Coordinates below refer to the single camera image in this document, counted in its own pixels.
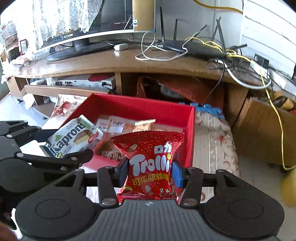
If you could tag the red cardboard box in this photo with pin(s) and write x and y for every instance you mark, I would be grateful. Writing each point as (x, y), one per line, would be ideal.
(133, 108)

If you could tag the gold foil snack packet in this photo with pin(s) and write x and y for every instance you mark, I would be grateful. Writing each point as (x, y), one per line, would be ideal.
(143, 125)

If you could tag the blue snack packet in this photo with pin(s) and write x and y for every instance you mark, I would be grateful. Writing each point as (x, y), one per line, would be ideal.
(107, 149)

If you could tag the white small device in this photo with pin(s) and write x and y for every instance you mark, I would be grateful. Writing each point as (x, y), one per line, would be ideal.
(120, 47)

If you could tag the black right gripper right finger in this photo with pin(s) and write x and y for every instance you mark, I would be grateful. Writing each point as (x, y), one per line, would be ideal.
(190, 181)

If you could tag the brown cardboard box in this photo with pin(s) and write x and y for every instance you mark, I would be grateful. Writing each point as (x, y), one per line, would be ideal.
(257, 133)

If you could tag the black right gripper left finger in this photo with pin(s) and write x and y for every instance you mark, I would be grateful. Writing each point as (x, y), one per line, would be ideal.
(107, 179)

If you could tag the green white Kaprons wafer pack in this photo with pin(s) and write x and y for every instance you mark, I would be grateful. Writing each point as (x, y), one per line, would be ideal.
(77, 135)

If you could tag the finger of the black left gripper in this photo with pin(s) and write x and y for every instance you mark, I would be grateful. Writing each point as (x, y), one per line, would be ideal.
(16, 133)
(70, 161)

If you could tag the yellow bin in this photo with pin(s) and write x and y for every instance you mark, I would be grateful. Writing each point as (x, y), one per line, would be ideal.
(288, 189)

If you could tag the orange spicy snack packet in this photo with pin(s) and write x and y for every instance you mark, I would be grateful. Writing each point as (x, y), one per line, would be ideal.
(115, 124)

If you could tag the white power strip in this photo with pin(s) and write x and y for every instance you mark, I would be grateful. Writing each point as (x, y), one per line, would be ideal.
(278, 77)

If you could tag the red Trolli gummy bag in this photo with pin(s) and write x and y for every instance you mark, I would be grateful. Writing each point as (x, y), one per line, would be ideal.
(150, 154)

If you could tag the silver media player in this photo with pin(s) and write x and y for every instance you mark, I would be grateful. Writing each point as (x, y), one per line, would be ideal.
(99, 81)

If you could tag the black television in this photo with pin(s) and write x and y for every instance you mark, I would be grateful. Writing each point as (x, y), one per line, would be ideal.
(112, 17)

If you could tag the floral tablecloth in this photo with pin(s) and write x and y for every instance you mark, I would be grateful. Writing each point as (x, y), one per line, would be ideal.
(214, 146)

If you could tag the wooden TV stand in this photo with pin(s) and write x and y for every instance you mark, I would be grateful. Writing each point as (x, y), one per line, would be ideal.
(127, 71)

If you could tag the black router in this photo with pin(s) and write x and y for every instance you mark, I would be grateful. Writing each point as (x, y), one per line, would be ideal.
(215, 48)

